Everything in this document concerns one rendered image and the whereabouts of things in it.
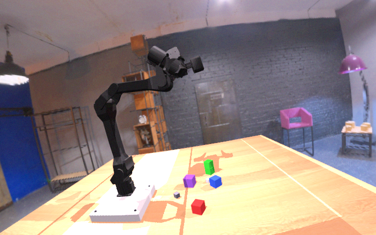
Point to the purple block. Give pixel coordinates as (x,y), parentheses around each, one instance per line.
(189,181)

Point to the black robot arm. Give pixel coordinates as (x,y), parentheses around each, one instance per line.
(106,110)

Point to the red block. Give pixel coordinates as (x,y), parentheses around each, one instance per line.
(198,206)

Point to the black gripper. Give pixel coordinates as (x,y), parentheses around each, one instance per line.
(195,63)

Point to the blue block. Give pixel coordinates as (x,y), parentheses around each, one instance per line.
(215,181)

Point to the green block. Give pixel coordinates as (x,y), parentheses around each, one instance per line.
(210,171)
(208,164)

